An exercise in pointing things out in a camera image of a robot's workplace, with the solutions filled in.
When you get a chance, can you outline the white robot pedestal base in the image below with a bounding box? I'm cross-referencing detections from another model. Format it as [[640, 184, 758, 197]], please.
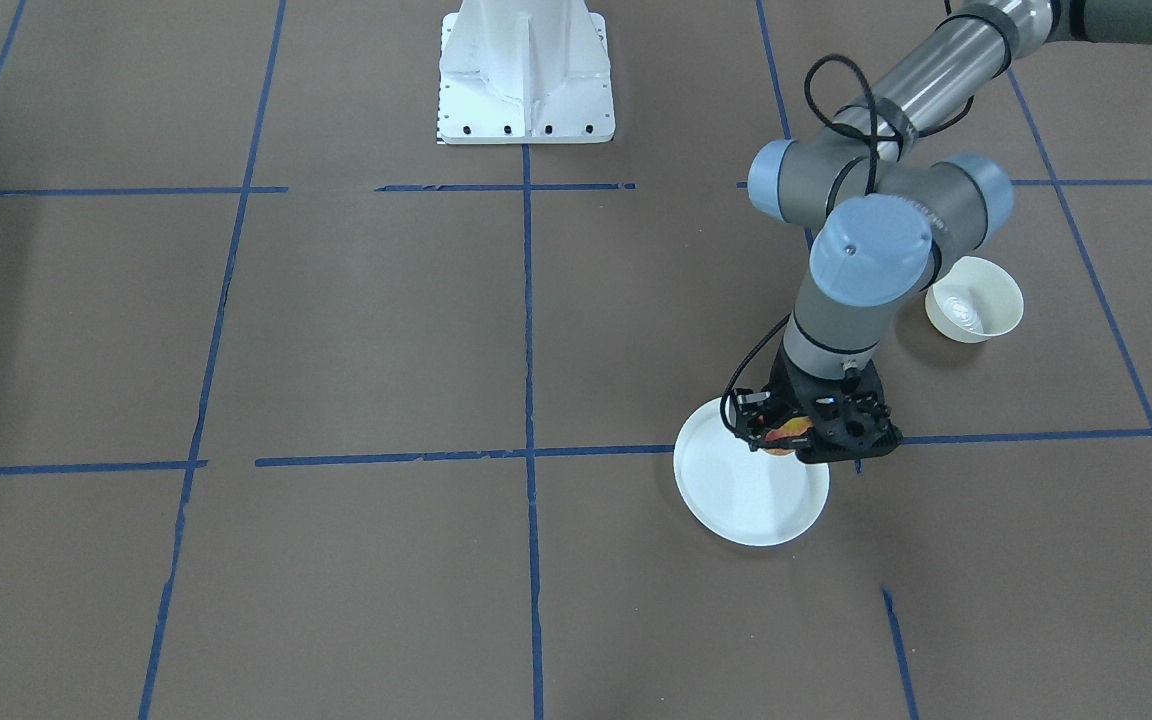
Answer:
[[435, 1, 617, 145]]

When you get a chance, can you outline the red yellow apple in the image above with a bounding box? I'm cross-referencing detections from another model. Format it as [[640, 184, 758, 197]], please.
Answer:
[[760, 416, 813, 456]]

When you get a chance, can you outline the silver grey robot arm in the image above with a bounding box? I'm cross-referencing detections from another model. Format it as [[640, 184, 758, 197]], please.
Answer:
[[719, 1, 1152, 464]]

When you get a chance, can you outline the white small bowl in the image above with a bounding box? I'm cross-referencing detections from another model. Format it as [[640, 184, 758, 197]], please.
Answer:
[[924, 256, 1025, 344]]

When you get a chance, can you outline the white round plate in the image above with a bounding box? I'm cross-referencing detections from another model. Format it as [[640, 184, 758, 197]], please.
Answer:
[[673, 397, 831, 547]]

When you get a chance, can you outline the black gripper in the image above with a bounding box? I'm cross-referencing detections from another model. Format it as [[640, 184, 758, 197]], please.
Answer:
[[733, 351, 904, 464]]

